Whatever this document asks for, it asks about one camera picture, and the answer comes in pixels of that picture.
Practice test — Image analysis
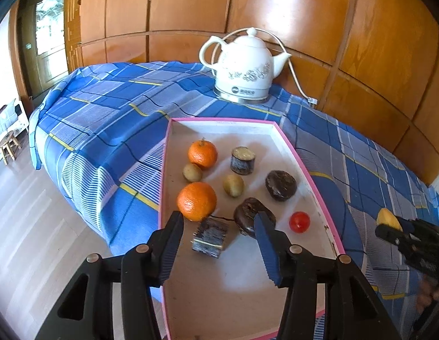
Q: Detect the orange mandarin with stem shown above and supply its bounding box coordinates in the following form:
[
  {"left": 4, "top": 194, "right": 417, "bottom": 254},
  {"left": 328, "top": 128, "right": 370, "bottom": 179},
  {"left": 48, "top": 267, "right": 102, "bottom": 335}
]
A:
[{"left": 188, "top": 138, "right": 218, "bottom": 170}]

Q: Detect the blue plaid tablecloth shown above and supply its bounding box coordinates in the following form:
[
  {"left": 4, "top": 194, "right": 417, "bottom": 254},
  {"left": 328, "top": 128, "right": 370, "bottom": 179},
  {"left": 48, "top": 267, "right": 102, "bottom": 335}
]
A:
[{"left": 29, "top": 61, "right": 439, "bottom": 340}]

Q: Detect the small wooden stool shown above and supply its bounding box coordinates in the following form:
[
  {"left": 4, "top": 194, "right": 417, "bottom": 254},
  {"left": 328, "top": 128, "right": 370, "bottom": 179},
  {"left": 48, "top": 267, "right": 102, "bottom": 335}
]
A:
[{"left": 0, "top": 131, "right": 22, "bottom": 165}]

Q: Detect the white ceramic electric kettle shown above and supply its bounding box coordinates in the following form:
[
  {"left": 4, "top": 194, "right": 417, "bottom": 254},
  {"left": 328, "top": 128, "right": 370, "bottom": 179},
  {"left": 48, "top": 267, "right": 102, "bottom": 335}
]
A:
[{"left": 199, "top": 27, "right": 292, "bottom": 105}]

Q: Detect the wooden wardrobe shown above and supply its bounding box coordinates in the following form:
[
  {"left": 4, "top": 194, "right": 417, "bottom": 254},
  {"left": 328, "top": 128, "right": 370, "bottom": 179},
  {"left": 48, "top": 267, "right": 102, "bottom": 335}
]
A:
[{"left": 65, "top": 0, "right": 439, "bottom": 185}]

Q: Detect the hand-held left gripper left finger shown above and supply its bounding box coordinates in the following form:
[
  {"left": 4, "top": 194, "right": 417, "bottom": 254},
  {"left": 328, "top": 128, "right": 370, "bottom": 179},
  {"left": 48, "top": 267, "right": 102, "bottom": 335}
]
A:
[{"left": 35, "top": 211, "right": 185, "bottom": 340}]

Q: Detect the pink cardboard tray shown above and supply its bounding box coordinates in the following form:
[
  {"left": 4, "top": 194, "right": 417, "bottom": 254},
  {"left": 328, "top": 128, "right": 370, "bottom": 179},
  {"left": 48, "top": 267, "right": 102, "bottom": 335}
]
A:
[{"left": 157, "top": 117, "right": 346, "bottom": 340}]

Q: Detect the small brown kiwi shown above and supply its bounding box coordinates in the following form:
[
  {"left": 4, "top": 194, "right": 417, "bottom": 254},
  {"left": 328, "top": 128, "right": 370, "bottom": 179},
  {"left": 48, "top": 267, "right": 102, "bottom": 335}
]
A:
[
  {"left": 223, "top": 174, "right": 245, "bottom": 197},
  {"left": 183, "top": 163, "right": 203, "bottom": 182}
]

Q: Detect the wooden glazed door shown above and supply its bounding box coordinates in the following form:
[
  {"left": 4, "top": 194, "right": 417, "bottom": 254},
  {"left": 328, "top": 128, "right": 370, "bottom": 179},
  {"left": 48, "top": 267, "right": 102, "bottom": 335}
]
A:
[{"left": 17, "top": 0, "right": 69, "bottom": 100}]

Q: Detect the red cherry tomato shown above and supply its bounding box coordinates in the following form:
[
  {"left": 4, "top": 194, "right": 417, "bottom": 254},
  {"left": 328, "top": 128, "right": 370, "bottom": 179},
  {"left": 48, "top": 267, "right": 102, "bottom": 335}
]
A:
[{"left": 289, "top": 211, "right": 310, "bottom": 233}]

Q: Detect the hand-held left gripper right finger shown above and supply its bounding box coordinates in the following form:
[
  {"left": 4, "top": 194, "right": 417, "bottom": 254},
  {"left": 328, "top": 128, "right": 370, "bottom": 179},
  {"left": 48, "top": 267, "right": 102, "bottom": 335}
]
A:
[{"left": 254, "top": 211, "right": 402, "bottom": 340}]

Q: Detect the yellow fruit chunk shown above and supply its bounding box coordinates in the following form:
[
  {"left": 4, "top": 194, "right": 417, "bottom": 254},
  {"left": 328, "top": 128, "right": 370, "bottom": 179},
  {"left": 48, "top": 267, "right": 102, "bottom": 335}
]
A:
[{"left": 376, "top": 208, "right": 402, "bottom": 231}]

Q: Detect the white power cable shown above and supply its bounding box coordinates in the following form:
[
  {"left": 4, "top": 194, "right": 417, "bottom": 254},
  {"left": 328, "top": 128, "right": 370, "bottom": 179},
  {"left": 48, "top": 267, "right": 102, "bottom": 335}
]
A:
[{"left": 221, "top": 30, "right": 318, "bottom": 107}]

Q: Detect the white low cabinet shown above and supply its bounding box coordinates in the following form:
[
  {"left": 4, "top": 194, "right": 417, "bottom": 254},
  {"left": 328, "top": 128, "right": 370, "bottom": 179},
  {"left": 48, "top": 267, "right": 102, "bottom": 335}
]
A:
[{"left": 0, "top": 100, "right": 29, "bottom": 140}]

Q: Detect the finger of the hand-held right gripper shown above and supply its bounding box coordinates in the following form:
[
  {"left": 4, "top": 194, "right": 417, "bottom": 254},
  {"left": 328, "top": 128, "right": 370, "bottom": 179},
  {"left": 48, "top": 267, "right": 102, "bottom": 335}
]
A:
[
  {"left": 375, "top": 224, "right": 411, "bottom": 252},
  {"left": 398, "top": 218, "right": 424, "bottom": 233}
]

